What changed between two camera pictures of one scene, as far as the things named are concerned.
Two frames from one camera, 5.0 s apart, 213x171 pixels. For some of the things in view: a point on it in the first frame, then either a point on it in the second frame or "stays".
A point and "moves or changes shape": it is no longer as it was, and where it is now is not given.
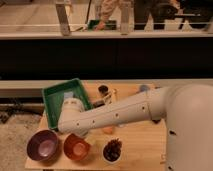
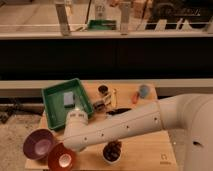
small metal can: x=98 y=103 stays
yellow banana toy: x=113 y=95 stays
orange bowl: x=76 y=147 moves or changes shape
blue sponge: x=68 y=95 stays
